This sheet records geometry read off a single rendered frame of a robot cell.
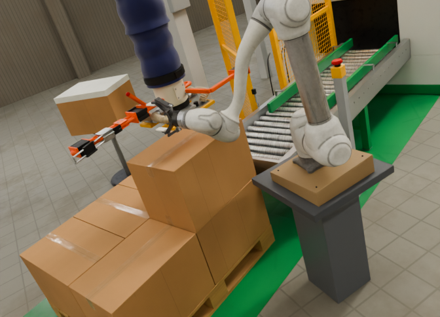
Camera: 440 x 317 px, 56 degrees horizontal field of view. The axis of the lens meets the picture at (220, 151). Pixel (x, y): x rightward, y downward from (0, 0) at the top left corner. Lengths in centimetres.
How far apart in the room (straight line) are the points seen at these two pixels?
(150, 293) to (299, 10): 148
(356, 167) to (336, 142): 28
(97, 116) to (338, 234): 253
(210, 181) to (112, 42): 835
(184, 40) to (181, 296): 219
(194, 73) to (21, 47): 675
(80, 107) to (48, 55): 618
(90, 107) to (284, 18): 269
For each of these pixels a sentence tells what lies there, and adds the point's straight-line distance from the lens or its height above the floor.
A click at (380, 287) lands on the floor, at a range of 258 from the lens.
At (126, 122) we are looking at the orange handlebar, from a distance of 211.
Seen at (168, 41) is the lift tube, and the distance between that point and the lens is 219.
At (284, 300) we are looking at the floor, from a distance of 258.
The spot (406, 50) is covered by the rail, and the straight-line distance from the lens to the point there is 446.
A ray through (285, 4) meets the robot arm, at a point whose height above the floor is 163.
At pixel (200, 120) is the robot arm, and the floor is 125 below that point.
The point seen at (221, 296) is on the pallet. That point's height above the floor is 4.
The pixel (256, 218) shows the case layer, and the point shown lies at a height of 28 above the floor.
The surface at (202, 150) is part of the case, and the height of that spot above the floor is 93.
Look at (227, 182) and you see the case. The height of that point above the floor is 66.
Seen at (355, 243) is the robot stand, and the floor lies 31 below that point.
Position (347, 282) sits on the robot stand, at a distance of 247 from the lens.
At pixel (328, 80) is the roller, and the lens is 395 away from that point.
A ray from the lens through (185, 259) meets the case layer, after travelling 231.
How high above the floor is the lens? 189
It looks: 26 degrees down
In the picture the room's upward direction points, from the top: 17 degrees counter-clockwise
